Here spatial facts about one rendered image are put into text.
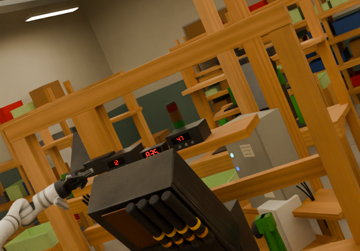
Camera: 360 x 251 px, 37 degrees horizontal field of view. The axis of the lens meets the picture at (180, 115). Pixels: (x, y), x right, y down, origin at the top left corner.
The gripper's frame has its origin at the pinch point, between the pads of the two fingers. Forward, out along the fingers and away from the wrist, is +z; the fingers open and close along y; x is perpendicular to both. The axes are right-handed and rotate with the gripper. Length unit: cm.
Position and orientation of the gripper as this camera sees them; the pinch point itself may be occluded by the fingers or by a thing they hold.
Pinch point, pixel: (89, 172)
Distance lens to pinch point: 215.4
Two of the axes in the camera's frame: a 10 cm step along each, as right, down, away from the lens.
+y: 3.3, 4.3, 8.4
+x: 3.9, 7.5, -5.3
